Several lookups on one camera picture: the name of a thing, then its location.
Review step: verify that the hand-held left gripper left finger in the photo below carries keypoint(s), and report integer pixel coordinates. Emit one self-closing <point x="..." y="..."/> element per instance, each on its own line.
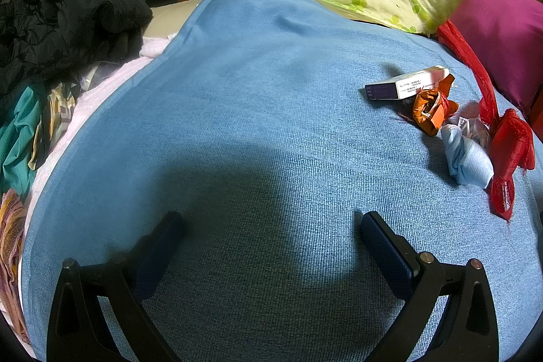
<point x="161" y="245"/>

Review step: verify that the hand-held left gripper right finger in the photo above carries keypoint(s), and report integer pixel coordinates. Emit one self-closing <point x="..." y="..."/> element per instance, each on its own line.
<point x="386" y="251"/>

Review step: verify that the light blue cloth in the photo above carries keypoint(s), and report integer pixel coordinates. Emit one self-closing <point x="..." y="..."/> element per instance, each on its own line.
<point x="466" y="162"/>

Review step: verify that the orange foil packet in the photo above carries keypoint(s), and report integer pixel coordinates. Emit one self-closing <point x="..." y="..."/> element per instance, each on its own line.
<point x="428" y="111"/>

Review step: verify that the red plastic bag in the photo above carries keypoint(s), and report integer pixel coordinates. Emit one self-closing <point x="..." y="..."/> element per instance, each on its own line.
<point x="511" y="141"/>

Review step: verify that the long white carton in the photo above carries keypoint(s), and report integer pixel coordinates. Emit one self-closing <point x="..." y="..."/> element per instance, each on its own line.
<point x="420" y="84"/>

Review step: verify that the pink patterned cloth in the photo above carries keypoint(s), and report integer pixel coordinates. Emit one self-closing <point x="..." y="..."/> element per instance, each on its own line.
<point x="10" y="239"/>

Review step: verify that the blue blanket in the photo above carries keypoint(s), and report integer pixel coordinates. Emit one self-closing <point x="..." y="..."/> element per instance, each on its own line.
<point x="254" y="111"/>

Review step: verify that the plaid cloth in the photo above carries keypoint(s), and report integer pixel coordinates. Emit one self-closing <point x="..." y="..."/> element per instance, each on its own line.
<point x="59" y="107"/>

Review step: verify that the teal garment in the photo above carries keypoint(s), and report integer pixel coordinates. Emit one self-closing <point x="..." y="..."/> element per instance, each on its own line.
<point x="19" y="133"/>

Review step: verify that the cream pillow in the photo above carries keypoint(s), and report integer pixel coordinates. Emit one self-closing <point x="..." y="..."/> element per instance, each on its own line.
<point x="174" y="16"/>

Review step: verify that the magenta pillow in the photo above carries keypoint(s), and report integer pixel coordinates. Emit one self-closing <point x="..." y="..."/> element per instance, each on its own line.
<point x="505" y="35"/>

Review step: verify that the black jacket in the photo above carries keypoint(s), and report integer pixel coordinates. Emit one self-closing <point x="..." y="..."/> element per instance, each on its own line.
<point x="63" y="18"/>

